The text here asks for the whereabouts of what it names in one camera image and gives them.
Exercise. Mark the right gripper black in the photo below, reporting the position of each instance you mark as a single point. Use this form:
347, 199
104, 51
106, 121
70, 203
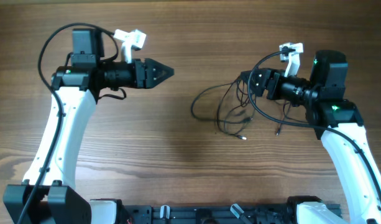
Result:
273, 86

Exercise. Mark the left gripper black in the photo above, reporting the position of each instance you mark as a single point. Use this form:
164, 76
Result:
143, 79

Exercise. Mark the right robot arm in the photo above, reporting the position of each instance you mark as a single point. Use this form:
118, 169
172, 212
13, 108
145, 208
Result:
336, 122

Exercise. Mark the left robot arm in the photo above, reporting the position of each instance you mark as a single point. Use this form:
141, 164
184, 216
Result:
100, 59

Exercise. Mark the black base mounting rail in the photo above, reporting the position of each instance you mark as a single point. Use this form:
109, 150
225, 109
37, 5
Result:
259, 214

